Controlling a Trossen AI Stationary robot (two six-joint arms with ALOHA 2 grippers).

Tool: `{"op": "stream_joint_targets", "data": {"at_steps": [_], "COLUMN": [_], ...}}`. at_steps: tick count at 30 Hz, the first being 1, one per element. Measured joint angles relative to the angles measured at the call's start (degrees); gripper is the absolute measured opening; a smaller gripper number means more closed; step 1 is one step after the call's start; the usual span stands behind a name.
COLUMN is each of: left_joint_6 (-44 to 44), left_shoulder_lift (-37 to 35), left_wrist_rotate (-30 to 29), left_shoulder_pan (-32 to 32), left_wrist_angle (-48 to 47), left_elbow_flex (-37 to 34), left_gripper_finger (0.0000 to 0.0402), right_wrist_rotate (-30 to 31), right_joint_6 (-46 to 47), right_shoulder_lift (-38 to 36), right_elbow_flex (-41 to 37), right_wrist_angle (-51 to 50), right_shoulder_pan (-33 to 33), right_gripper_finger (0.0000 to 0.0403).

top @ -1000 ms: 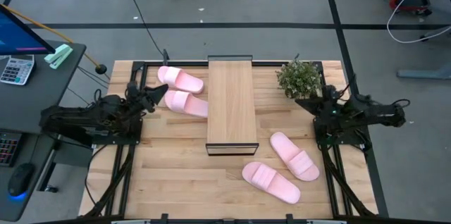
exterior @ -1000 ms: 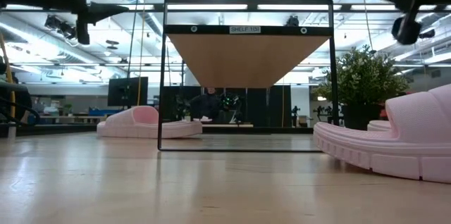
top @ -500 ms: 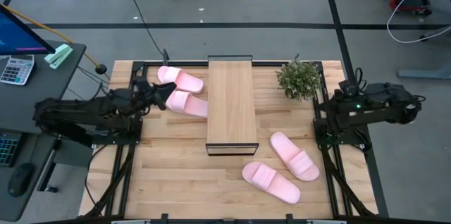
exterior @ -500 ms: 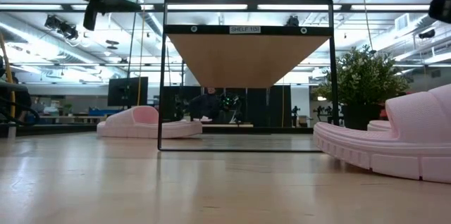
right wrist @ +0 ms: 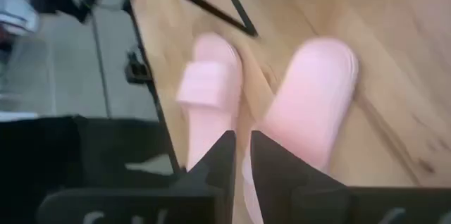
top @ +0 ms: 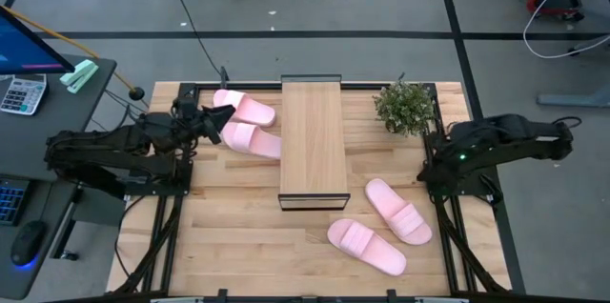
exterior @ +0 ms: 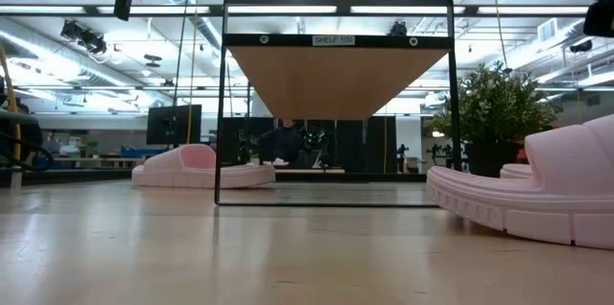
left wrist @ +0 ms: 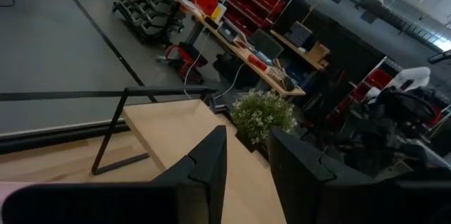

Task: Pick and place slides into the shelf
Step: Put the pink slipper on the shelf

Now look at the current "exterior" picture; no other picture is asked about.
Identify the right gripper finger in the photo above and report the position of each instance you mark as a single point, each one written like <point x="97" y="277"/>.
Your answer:
<point x="603" y="17"/>

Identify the pink foam slide sandal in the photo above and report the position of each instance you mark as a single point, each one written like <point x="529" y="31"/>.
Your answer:
<point x="513" y="171"/>
<point x="182" y="175"/>
<point x="551" y="190"/>

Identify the black frame wooden shelf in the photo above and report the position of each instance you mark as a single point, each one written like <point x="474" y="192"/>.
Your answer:
<point x="331" y="79"/>

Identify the black ceiling light cluster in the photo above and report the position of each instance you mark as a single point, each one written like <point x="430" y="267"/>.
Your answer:
<point x="86" y="39"/>

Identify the green plant black pot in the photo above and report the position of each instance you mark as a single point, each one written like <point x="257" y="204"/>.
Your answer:
<point x="499" y="103"/>

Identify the black background computer monitor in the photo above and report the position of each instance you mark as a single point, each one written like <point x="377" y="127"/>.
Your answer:
<point x="172" y="125"/>

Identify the yellow rod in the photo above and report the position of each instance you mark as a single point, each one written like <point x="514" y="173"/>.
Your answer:
<point x="16" y="142"/>

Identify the person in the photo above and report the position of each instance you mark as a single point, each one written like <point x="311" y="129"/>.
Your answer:
<point x="280" y="144"/>

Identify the black room divider panels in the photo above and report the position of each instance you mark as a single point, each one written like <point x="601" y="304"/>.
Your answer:
<point x="355" y="147"/>

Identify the black metal table frame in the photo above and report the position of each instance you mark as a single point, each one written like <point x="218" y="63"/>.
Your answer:
<point x="336" y="177"/>

